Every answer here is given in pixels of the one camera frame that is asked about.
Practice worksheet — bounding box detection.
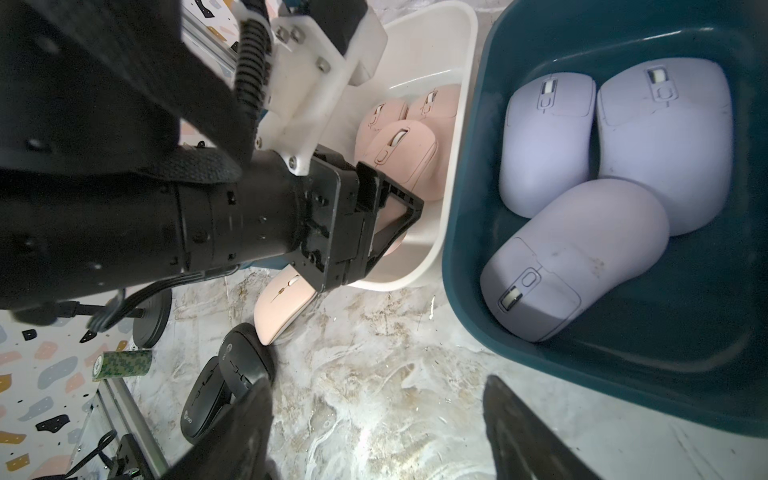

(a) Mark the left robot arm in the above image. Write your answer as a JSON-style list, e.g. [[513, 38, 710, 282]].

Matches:
[[1, 1, 423, 328]]

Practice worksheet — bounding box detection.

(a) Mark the pink mouse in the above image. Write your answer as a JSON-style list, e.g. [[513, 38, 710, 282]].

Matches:
[[354, 98, 409, 162], [359, 119, 442, 259], [406, 84, 461, 202], [253, 265, 318, 346]]

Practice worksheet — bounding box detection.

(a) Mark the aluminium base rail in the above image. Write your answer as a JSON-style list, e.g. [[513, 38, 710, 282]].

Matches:
[[68, 379, 169, 479]]

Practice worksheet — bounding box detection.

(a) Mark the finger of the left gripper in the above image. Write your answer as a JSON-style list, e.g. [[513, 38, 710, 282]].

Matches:
[[356, 162, 424, 264]]

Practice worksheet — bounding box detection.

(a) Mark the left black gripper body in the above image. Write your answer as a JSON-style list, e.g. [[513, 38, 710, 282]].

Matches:
[[288, 145, 384, 293]]

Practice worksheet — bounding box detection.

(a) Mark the purple mouse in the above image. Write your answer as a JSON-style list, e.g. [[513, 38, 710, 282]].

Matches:
[[480, 179, 670, 343], [499, 72, 596, 218], [596, 57, 734, 236]]

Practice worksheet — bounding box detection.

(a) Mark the white storage box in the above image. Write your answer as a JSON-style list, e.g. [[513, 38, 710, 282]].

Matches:
[[320, 1, 478, 292]]

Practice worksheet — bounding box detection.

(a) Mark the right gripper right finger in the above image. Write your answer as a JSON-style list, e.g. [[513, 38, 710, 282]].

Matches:
[[482, 375, 598, 479]]

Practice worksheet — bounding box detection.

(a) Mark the right teal storage box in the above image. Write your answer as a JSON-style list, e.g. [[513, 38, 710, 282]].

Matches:
[[443, 1, 767, 437]]

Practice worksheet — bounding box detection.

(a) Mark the purple mouse front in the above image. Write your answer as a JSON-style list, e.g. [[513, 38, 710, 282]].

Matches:
[[596, 57, 734, 236]]

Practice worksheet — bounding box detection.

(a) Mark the green tape roll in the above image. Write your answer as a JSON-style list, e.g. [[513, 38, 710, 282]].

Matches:
[[92, 350, 153, 381]]

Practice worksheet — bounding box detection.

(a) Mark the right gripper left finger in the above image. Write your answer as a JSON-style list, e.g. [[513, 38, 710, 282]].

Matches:
[[163, 378, 273, 480]]

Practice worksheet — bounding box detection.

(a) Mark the black mouse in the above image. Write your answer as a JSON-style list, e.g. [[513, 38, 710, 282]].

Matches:
[[180, 356, 232, 444], [218, 322, 276, 398]]

